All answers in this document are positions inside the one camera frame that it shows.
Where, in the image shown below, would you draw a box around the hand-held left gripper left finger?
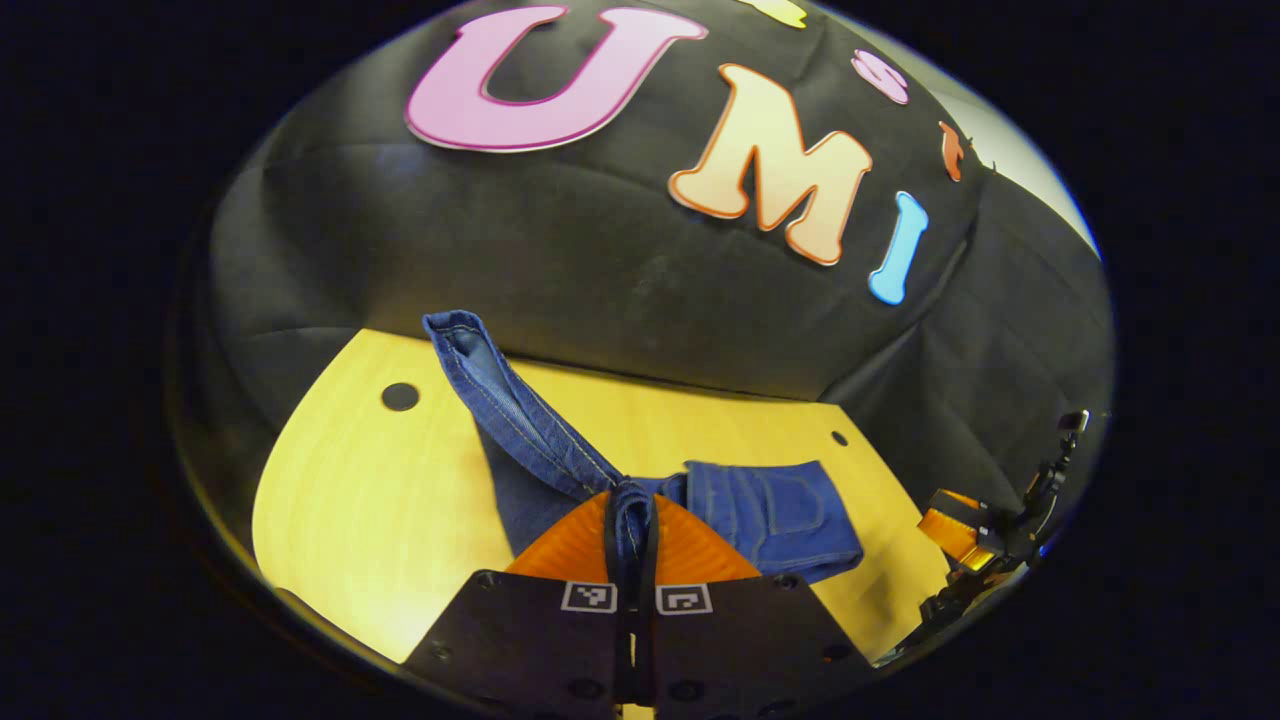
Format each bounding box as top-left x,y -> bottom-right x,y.
403,489 -> 633,719

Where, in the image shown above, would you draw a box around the blue denim jeans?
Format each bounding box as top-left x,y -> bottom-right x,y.
422,309 -> 866,588

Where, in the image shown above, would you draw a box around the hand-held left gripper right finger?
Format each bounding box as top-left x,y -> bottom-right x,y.
638,492 -> 877,719

